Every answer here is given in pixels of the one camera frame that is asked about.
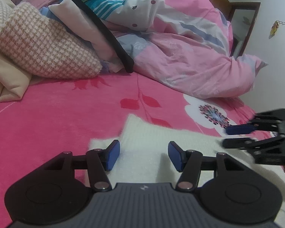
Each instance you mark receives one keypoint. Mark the dark wooden door frame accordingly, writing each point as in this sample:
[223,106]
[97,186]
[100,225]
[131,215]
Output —
[242,16]

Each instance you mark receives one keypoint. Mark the pink floral bed blanket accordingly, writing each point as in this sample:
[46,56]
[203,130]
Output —
[56,116]

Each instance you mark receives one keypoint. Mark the stack of folded clothes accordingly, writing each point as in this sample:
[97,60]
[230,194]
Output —
[33,44]

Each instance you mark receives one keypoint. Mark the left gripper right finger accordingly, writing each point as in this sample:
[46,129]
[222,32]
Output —
[225,188]

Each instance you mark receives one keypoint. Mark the pink patterned duvet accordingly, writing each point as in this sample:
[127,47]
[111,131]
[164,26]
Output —
[183,44]

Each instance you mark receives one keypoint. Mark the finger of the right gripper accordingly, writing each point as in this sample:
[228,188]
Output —
[240,129]
[237,142]

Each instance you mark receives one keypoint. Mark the cream white fleece sweater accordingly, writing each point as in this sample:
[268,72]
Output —
[144,156]

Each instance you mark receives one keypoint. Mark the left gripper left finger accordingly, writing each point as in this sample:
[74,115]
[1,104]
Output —
[61,187]

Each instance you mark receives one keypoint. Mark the black folded garment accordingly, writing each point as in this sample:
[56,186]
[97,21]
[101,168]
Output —
[126,60]

